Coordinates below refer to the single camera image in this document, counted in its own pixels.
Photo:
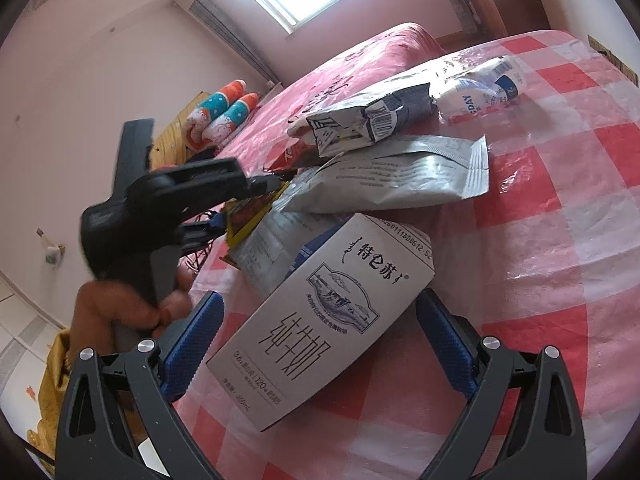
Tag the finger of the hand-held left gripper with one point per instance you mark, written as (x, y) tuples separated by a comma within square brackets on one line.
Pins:
[(207, 230), (190, 180)]

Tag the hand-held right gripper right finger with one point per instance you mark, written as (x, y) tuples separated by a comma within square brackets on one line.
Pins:
[(445, 345)]

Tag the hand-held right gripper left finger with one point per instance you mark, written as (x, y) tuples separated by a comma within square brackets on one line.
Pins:
[(195, 345)]

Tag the yellow red snack wrapper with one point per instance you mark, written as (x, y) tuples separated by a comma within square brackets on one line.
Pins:
[(250, 220)]

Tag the white milk carton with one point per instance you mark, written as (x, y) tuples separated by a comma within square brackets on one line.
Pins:
[(320, 320)]

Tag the grey snack bag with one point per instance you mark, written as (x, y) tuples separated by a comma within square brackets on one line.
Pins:
[(390, 180)]

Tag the person's left hand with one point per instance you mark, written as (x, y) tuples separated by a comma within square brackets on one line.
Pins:
[(115, 310)]

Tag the yellow wooden headboard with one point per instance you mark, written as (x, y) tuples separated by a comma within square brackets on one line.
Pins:
[(170, 140)]

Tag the blue white snack packet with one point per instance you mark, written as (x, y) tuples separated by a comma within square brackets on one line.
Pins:
[(270, 255)]

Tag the orange teal folded quilt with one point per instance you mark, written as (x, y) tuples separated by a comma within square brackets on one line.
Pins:
[(232, 120), (220, 102)]

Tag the yellow patterned cloth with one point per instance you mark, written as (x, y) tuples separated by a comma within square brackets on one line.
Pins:
[(52, 390)]

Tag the red bed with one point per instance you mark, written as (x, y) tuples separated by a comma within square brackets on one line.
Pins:
[(320, 75)]

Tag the crumpled grey barcode packet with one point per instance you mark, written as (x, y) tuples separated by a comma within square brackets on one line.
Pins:
[(350, 125)]

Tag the pink checked tablecloth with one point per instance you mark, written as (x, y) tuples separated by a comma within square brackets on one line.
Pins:
[(550, 210)]

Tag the white blue plastic pouch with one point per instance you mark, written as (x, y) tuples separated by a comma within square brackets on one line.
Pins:
[(465, 100)]

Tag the brown wooden cabinet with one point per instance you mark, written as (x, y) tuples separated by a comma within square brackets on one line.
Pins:
[(492, 5)]

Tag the small wall fixture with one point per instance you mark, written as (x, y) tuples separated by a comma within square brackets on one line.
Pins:
[(51, 252)]

